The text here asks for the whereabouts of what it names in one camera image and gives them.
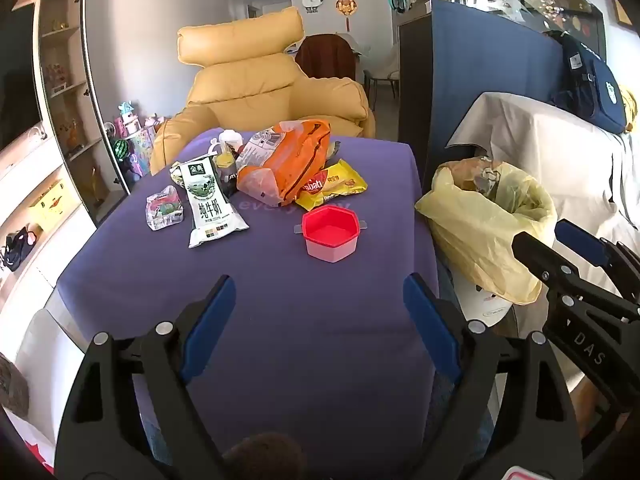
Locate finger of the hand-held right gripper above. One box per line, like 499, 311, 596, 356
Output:
512, 232, 640, 321
554, 220, 640, 306

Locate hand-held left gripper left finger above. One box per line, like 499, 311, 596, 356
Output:
55, 275, 238, 480

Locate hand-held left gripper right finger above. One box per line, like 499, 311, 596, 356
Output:
402, 272, 586, 480

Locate yellow trash bag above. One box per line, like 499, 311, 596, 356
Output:
415, 157, 558, 306

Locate white trash bin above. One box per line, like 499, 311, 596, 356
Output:
457, 280, 516, 328

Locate purple tablecloth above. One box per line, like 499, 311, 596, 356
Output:
56, 127, 441, 466

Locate white sofa cover sheet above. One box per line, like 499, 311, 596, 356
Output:
445, 91, 640, 271

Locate white green milk pouch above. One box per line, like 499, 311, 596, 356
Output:
170, 159, 250, 249

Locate clear plastic package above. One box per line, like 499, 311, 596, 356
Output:
145, 185, 186, 232

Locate red hexagonal container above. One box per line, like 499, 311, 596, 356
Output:
294, 205, 370, 264

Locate yellow soft toy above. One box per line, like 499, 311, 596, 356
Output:
621, 87, 640, 132

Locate dark packet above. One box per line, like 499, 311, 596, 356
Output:
218, 159, 242, 197

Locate navy backpack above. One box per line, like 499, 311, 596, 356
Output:
550, 30, 628, 133

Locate yellow snack packet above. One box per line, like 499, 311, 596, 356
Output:
295, 159, 368, 212

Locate white low cabinet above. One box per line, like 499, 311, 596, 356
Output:
0, 132, 101, 451

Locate orange plastic bag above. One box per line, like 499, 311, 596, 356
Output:
236, 119, 332, 207

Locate blue cabinet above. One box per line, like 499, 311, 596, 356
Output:
398, 0, 566, 176

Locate grey printed packet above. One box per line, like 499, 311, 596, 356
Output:
237, 129, 288, 168

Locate white yellow toy chair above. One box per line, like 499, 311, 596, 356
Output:
207, 129, 245, 171

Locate colourful toy boxes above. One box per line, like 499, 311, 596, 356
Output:
102, 101, 163, 186

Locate yellow box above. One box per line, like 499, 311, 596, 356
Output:
27, 180, 81, 231

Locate black bag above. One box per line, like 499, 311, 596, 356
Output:
0, 227, 43, 271

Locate white dining chair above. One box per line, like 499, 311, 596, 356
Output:
369, 42, 401, 98

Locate yellow leather armchair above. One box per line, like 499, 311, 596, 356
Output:
150, 7, 376, 176

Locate glass door display cabinet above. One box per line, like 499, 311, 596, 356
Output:
32, 0, 131, 226

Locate brown chair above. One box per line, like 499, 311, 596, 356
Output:
295, 34, 358, 81

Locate red knot wall ornament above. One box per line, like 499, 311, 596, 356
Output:
336, 0, 357, 33

